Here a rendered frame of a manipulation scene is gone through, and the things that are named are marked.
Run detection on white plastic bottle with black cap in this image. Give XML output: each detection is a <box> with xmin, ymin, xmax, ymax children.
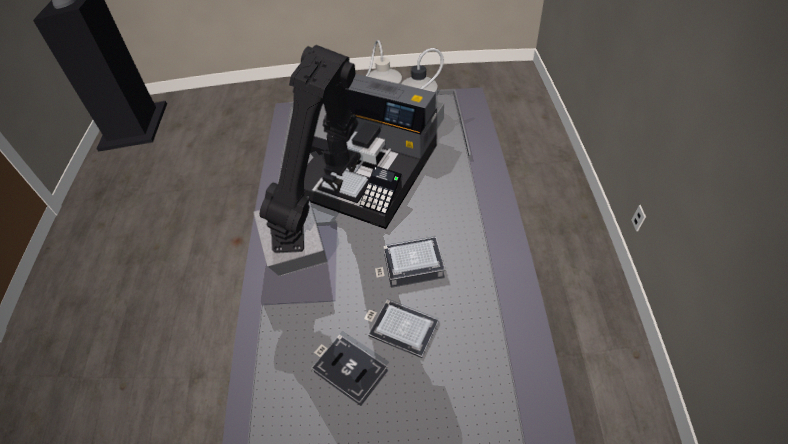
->
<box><xmin>401</xmin><ymin>65</ymin><xmax>438</xmax><ymax>107</ymax></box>

